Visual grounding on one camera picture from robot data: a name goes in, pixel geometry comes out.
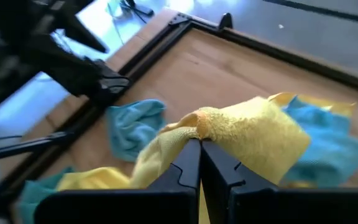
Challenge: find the black tripod stand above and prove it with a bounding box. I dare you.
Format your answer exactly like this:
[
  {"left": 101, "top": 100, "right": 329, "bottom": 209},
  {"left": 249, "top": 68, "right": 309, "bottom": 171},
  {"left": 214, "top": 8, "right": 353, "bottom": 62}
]
[{"left": 119, "top": 0, "right": 155, "bottom": 16}]

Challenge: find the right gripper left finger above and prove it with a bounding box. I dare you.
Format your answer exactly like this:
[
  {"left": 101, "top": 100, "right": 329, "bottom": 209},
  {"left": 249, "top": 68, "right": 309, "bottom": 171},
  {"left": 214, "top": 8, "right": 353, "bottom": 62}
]
[{"left": 34, "top": 138, "right": 202, "bottom": 224}]

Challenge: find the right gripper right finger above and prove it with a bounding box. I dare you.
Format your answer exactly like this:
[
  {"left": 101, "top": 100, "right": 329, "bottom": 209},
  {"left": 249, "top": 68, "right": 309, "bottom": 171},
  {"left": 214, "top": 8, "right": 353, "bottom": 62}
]
[{"left": 201, "top": 140, "right": 358, "bottom": 224}]

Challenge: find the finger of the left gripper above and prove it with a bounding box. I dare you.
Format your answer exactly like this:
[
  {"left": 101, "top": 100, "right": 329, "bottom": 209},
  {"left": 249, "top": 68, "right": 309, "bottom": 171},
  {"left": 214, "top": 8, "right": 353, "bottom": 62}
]
[{"left": 53, "top": 12, "right": 109, "bottom": 54}]

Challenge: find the teal green microfiber towel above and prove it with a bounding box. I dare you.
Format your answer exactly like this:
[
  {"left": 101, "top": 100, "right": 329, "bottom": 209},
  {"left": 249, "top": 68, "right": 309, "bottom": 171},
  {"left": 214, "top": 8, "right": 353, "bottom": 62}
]
[{"left": 17, "top": 166, "right": 76, "bottom": 224}]

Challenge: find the black frame clip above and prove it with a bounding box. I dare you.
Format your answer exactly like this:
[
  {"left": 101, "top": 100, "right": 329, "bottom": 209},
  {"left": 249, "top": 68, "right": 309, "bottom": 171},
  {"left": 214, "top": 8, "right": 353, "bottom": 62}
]
[{"left": 218, "top": 12, "right": 234, "bottom": 31}]

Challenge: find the light blue microfiber towel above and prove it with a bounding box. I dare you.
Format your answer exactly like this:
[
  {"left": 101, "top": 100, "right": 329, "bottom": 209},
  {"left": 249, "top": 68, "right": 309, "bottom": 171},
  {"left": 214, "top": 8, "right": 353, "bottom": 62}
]
[
  {"left": 105, "top": 98, "right": 168, "bottom": 163},
  {"left": 282, "top": 96, "right": 358, "bottom": 189}
]

